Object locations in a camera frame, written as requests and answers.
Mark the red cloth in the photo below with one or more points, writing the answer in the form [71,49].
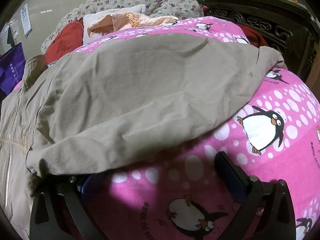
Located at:
[255,36]

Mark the dark carved wooden headboard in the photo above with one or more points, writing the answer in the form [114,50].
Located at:
[280,27]

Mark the peach fringed towel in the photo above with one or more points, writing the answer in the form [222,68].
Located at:
[120,21]

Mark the pink penguin printed blanket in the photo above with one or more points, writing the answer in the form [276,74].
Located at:
[275,160]

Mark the khaki jacket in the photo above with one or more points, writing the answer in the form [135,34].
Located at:
[140,92]

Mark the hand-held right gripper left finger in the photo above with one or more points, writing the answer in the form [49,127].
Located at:
[86,188]

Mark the dark hanging cloth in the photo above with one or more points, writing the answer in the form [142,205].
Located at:
[10,37]

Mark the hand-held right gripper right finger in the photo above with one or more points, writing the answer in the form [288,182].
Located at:
[231,175]

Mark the white pillow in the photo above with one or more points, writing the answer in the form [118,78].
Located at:
[100,15]

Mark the floral quilt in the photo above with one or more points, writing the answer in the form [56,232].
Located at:
[170,5]

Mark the purple bag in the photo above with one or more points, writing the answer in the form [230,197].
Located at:
[11,67]

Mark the red cushion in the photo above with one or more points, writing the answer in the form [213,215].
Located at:
[65,42]

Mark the wall calendar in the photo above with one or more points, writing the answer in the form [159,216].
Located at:
[26,21]

